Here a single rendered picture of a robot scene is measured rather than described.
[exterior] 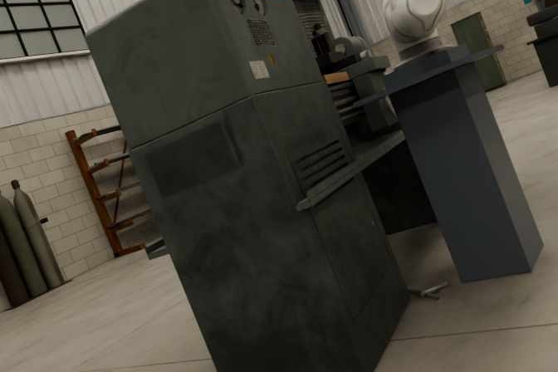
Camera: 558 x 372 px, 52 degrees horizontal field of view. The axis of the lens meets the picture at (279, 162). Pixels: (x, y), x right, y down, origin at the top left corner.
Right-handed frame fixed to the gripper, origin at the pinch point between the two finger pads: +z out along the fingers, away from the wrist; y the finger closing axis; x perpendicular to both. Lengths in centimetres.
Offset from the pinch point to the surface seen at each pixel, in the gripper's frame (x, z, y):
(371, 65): -17, 47, 66
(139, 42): 14, 22, -52
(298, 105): -14, 55, -25
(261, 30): -14.2, 30.2, -30.6
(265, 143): -12, 63, -52
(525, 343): -56, 135, -43
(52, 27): 577, -248, 541
